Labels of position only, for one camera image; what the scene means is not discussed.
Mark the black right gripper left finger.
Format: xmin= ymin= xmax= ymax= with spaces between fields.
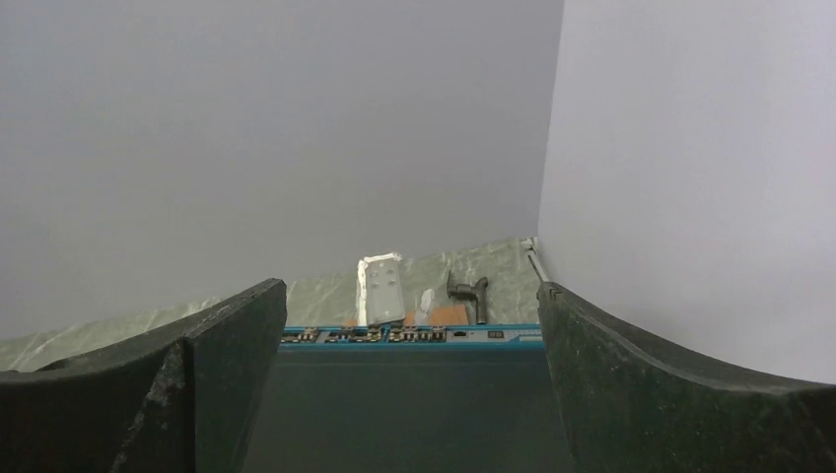
xmin=1 ymin=278 xmax=287 ymax=472

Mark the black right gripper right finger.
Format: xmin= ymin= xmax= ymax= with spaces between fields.
xmin=537 ymin=282 xmax=835 ymax=472

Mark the grey metal pipe fitting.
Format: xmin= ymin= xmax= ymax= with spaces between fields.
xmin=446 ymin=271 xmax=489 ymax=325

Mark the brown wooden board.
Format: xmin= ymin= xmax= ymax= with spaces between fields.
xmin=342 ymin=304 xmax=471 ymax=328

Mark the dark grey network switch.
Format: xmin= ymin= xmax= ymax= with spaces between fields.
xmin=244 ymin=323 xmax=572 ymax=472

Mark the white aluminium corner rail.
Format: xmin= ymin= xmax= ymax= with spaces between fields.
xmin=521 ymin=237 xmax=551 ymax=282

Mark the white metal bracket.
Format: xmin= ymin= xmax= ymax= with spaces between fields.
xmin=356 ymin=252 xmax=405 ymax=326

